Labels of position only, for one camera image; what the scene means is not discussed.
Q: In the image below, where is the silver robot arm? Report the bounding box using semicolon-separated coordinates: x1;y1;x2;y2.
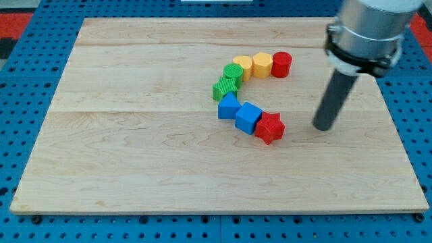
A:
325;0;423;78

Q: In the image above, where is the blue cube block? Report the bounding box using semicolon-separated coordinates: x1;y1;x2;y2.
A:
235;102;263;135

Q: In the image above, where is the green star block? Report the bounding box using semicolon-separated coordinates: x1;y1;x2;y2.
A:
212;76;238;101

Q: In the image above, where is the red star block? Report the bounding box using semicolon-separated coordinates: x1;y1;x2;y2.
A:
254;112;286;145

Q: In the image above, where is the blue triangle block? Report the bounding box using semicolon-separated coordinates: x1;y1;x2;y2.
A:
217;92;241;119

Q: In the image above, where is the green cylinder block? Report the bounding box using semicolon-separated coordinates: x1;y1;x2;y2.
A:
223;63;244;88

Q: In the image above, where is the light wooden board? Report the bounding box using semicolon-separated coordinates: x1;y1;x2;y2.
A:
10;18;429;215

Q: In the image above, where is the yellow heart block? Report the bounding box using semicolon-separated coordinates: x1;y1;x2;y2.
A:
233;55;252;82

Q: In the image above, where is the yellow hexagon block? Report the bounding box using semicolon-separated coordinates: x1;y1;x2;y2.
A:
252;52;273;79

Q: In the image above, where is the red cylinder block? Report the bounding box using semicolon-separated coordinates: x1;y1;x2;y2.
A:
271;51;293;78

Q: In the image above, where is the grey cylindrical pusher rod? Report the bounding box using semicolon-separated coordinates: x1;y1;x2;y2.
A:
313;70;358;131

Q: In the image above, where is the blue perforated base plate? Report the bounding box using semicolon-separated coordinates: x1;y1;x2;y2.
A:
1;0;431;242

